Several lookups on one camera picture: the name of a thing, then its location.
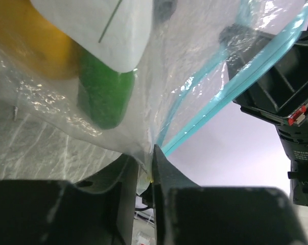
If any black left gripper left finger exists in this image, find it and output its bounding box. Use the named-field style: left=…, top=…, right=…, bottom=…
left=0, top=155, right=138, bottom=244

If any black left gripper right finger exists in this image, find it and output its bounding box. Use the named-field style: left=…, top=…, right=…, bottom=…
left=152, top=145, right=308, bottom=244

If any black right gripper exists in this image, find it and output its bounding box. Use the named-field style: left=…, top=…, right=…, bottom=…
left=219, top=0, right=308, bottom=207

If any clear zip top bag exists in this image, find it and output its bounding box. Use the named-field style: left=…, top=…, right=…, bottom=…
left=0, top=1, right=308, bottom=193

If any green toy cucumber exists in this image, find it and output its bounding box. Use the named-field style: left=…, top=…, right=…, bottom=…
left=78, top=49, right=135, bottom=130

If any yellow toy lemon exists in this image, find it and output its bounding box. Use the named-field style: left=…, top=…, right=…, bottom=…
left=0, top=1, right=80, bottom=80

